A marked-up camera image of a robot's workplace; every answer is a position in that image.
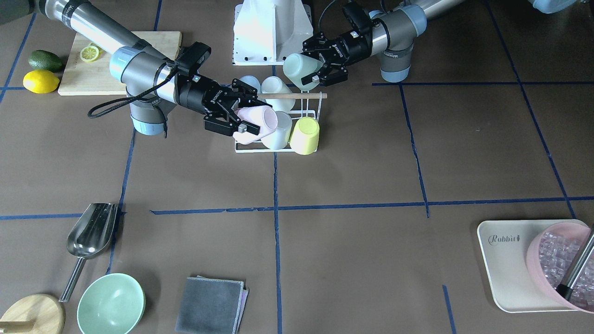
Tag grey cup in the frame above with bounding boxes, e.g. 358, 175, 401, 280
261, 111, 293, 150

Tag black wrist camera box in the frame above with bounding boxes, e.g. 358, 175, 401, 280
176, 42, 212, 77
342, 0, 373, 44

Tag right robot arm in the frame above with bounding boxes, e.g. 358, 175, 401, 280
32, 0, 278, 142

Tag white cup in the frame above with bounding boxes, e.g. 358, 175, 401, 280
261, 76, 296, 113

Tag yellow cup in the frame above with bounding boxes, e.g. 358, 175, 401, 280
289, 117, 320, 155

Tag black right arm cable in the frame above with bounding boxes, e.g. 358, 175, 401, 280
87, 60, 181, 119

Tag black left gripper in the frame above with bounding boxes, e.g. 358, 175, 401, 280
301, 30, 373, 87

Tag beige plastic tray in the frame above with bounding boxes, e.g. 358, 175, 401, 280
477, 219, 590, 313

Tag mint green cup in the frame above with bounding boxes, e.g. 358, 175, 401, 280
283, 53, 323, 91

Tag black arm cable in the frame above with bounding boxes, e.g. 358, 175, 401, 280
87, 60, 181, 119
317, 0, 344, 38

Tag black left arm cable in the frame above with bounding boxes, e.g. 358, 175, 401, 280
317, 0, 344, 38

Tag wooden cutting board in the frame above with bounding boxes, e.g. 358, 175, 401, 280
58, 31, 182, 96

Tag white wire cup rack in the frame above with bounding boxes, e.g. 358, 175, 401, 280
234, 91, 328, 154

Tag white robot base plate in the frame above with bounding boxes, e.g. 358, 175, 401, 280
232, 0, 313, 66

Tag pink cup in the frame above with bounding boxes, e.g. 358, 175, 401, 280
232, 105, 278, 145

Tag pink bowl with ice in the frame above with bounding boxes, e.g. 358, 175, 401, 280
525, 220, 593, 314

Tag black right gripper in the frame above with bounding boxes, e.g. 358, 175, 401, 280
175, 74, 271, 136

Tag light blue cup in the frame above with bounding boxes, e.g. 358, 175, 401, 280
239, 75, 261, 93

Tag whole lemon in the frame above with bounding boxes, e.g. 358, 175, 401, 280
22, 70, 60, 94

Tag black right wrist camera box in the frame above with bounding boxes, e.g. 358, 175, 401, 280
176, 42, 212, 77

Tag green bowl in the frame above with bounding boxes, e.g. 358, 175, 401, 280
77, 273, 146, 334

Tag lemon half slice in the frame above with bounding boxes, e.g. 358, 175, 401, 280
79, 45, 102, 63

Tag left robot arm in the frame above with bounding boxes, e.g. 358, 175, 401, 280
291, 0, 460, 86

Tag green avocado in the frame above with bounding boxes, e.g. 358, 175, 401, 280
27, 50, 65, 73

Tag steel scoop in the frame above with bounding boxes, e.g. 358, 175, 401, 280
58, 203, 117, 303

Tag grey folded cloth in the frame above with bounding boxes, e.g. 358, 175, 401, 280
175, 276, 250, 334

